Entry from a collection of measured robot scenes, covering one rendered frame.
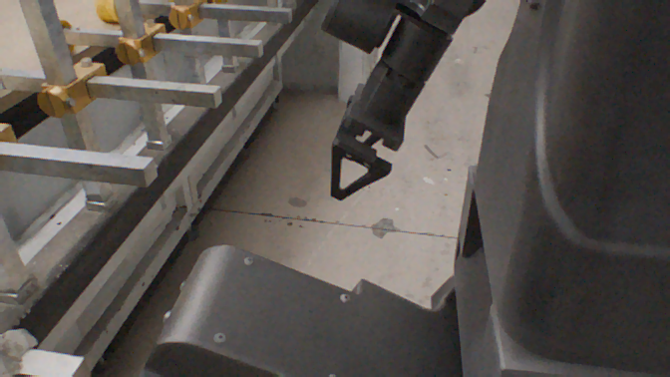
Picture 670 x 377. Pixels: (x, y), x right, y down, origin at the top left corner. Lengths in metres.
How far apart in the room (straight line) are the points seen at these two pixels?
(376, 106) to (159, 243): 1.41
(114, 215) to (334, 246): 1.08
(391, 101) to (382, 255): 1.47
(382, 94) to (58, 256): 0.71
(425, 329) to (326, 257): 1.80
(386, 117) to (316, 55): 2.63
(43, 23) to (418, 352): 0.88
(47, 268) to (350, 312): 0.91
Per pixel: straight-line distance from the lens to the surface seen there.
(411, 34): 0.52
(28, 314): 0.97
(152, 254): 1.84
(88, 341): 1.64
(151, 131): 1.29
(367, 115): 0.55
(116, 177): 0.76
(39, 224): 1.30
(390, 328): 0.16
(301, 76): 3.24
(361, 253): 1.98
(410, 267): 1.95
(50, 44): 0.99
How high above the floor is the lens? 1.33
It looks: 35 degrees down
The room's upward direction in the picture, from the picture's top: straight up
